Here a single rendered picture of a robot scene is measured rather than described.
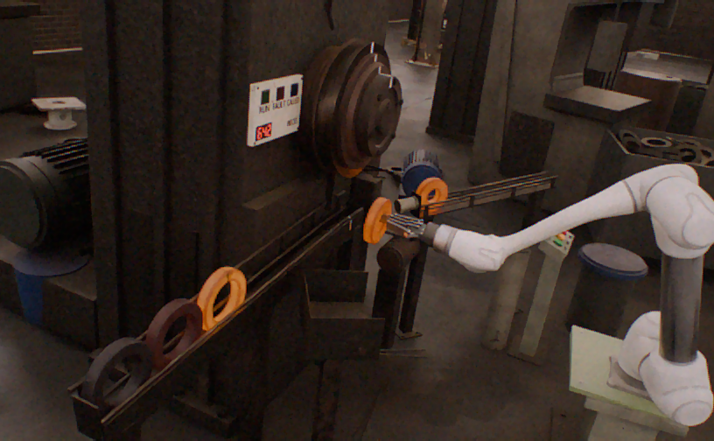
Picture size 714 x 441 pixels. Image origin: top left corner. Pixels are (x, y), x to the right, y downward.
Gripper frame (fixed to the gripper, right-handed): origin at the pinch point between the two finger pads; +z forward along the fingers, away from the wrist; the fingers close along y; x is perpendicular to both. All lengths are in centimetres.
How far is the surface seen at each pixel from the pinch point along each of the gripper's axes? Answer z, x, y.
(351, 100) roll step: 18.5, 33.3, 4.5
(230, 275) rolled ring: 20, -7, -51
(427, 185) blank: 4, -9, 64
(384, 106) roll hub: 11.5, 31.2, 16.5
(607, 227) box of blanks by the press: -75, -56, 212
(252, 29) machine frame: 37, 53, -27
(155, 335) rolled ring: 21, -12, -78
